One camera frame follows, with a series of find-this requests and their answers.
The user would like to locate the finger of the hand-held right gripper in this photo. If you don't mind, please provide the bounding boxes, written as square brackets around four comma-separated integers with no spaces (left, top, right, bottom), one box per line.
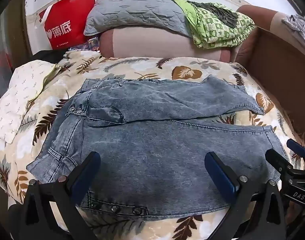
[286,139,305,157]
[265,149,293,178]

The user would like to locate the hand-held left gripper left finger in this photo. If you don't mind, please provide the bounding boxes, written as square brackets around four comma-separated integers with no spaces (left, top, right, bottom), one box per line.
[19,151,101,240]

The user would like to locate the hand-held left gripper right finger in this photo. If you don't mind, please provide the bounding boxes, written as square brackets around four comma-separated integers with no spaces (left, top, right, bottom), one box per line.
[204,151,286,240]

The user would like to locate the blue denim pants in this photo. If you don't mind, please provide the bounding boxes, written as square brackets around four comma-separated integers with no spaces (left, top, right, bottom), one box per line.
[26,76,289,222]

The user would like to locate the white patterned pillow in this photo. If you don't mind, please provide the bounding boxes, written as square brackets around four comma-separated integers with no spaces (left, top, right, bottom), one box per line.
[0,59,60,145]

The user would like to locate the grey crumpled cloth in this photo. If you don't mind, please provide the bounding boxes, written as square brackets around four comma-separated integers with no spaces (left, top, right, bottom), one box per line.
[281,13,305,50]

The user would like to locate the leaf print blanket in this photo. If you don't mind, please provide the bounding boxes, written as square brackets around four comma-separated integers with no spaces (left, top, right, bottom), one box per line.
[0,55,305,240]

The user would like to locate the black cloth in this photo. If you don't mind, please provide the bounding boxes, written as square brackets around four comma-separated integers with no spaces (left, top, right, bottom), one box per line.
[34,49,68,63]

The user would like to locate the colourful snack packets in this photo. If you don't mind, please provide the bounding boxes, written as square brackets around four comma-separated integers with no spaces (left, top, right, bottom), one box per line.
[85,37,101,53]

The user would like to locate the brown upholstered cushion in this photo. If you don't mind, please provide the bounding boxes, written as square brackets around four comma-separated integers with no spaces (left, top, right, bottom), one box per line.
[230,4,293,63]

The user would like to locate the green patterned blanket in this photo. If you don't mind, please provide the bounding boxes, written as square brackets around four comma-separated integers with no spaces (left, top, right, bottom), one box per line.
[172,0,255,49]

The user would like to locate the pink bolster cushion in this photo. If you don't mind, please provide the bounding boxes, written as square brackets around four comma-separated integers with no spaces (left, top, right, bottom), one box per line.
[99,27,232,62]

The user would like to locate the dark grey-green cloth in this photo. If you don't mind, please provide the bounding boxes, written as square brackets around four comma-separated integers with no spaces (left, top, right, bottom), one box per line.
[188,1,241,29]

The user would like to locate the red shopping bag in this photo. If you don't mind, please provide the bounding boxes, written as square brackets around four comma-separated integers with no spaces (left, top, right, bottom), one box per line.
[38,0,96,51]

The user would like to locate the grey quilted pillow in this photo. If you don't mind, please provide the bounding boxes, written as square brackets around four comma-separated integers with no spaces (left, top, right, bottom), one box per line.
[83,0,191,37]

